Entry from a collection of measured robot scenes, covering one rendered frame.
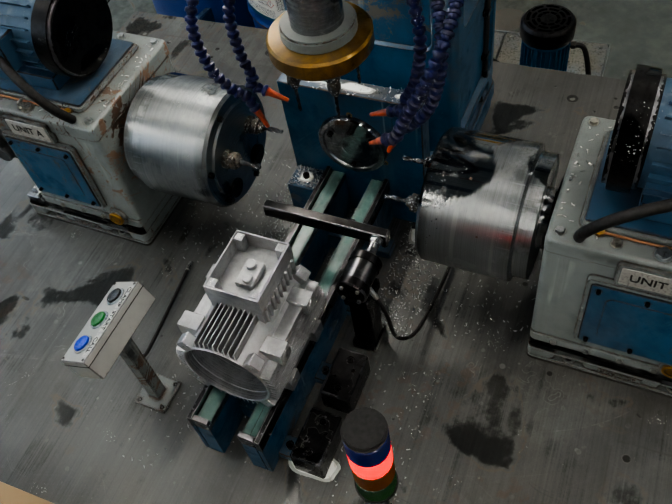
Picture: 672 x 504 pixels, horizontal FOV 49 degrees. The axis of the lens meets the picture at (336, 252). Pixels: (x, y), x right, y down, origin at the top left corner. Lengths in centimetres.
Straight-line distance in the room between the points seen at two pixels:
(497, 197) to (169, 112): 65
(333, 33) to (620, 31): 238
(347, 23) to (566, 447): 81
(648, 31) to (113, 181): 250
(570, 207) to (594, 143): 15
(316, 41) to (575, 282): 57
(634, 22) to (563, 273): 240
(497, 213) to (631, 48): 223
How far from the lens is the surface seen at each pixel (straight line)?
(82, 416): 157
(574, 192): 124
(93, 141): 153
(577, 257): 120
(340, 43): 123
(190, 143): 145
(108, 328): 130
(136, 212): 168
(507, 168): 126
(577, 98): 194
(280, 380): 122
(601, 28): 350
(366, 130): 147
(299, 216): 140
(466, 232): 126
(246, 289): 121
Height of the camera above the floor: 208
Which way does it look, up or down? 52 degrees down
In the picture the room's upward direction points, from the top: 12 degrees counter-clockwise
